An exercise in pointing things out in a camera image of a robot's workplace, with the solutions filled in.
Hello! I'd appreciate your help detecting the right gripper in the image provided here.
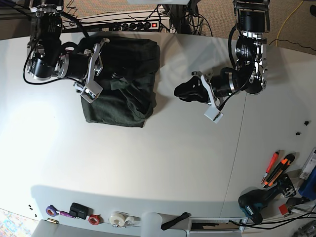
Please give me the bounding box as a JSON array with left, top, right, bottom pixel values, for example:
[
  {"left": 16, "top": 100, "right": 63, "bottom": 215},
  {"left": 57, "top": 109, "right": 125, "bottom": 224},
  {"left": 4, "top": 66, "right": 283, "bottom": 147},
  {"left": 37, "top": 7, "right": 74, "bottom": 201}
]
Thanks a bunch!
[{"left": 58, "top": 38, "right": 110, "bottom": 104}]

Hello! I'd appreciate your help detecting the black orange utility knife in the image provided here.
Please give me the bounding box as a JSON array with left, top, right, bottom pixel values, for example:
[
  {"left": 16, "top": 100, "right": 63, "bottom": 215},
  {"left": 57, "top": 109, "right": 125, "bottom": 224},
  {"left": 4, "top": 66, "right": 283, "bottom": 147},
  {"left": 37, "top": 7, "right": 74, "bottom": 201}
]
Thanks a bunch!
[{"left": 263, "top": 154, "right": 295, "bottom": 189}]

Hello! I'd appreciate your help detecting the white power strip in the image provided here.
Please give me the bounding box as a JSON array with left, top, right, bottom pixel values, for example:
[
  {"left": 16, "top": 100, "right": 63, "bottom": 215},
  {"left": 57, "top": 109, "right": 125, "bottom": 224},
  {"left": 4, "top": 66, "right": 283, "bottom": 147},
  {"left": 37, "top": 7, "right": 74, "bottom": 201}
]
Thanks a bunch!
[{"left": 109, "top": 21, "right": 159, "bottom": 32}]

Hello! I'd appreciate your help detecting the purple tape roll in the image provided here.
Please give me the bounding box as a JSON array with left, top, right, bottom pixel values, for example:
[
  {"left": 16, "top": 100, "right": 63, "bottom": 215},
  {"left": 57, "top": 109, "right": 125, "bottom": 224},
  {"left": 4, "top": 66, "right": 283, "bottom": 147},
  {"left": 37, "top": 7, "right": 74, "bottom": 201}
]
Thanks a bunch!
[{"left": 46, "top": 205, "right": 58, "bottom": 217}]

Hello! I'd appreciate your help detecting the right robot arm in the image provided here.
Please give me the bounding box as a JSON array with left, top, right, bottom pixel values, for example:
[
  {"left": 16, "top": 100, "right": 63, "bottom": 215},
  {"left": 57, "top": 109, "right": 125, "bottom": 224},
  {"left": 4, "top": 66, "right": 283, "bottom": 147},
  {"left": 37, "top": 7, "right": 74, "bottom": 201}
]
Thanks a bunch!
[{"left": 22, "top": 0, "right": 110, "bottom": 103}]

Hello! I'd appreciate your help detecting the dark green t-shirt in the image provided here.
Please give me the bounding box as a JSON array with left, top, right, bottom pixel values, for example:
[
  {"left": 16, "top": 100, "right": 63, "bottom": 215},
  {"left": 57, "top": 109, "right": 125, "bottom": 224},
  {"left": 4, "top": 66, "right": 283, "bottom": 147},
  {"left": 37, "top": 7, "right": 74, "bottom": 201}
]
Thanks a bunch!
[{"left": 81, "top": 37, "right": 160, "bottom": 127}]

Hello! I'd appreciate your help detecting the black marker pen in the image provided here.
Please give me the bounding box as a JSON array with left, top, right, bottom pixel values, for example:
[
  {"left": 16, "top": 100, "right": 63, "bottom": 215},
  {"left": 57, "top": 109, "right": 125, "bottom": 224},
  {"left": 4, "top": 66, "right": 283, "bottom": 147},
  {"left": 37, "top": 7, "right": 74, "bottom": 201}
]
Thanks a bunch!
[{"left": 161, "top": 212, "right": 191, "bottom": 231}]

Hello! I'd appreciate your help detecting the yellow cable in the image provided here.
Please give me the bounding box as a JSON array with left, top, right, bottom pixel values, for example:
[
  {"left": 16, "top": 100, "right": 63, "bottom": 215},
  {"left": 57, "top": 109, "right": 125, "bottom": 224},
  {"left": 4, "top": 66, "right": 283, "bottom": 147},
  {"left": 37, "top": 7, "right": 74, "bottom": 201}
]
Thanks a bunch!
[{"left": 276, "top": 0, "right": 304, "bottom": 46}]

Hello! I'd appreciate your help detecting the black action camera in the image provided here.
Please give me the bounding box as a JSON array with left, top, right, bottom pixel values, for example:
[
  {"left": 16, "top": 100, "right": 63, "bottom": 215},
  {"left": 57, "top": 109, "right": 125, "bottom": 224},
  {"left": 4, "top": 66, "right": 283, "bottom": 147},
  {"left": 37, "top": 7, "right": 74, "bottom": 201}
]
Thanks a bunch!
[{"left": 69, "top": 202, "right": 89, "bottom": 220}]

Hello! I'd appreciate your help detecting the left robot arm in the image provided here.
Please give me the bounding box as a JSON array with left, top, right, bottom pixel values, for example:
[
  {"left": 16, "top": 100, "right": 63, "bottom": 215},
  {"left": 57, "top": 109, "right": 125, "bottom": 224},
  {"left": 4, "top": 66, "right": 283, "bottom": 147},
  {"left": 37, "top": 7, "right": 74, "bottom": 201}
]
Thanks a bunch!
[{"left": 174, "top": 0, "right": 270, "bottom": 123}]

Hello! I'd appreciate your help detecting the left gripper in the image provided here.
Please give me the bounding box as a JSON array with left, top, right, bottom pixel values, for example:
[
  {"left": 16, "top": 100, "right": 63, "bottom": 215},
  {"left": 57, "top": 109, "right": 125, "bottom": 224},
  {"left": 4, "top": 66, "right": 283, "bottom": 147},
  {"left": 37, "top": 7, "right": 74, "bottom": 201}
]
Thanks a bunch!
[{"left": 174, "top": 68, "right": 241, "bottom": 123}]

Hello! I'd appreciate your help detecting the blue box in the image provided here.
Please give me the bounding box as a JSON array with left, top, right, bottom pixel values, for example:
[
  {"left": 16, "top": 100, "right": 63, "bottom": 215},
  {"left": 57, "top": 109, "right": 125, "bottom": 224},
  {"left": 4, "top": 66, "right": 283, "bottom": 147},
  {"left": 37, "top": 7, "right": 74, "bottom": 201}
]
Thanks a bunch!
[{"left": 298, "top": 168, "right": 316, "bottom": 200}]

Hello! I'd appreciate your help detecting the red tape roll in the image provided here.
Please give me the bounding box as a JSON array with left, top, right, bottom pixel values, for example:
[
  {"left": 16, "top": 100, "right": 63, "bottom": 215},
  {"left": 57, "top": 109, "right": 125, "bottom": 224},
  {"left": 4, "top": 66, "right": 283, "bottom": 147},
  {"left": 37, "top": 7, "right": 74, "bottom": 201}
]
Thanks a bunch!
[{"left": 88, "top": 215, "right": 102, "bottom": 226}]

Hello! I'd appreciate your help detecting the white tape roll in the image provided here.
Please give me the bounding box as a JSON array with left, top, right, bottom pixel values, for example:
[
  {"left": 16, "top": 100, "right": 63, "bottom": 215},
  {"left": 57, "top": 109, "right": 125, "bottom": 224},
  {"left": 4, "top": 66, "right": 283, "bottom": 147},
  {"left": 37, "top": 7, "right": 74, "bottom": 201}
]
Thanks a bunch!
[{"left": 108, "top": 212, "right": 140, "bottom": 228}]

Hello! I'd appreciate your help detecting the teal cordless drill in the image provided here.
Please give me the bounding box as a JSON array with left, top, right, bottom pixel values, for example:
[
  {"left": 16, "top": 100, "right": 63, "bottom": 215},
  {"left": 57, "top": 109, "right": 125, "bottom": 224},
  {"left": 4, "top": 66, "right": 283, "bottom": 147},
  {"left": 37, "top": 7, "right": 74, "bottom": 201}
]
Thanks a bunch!
[{"left": 238, "top": 174, "right": 297, "bottom": 225}]

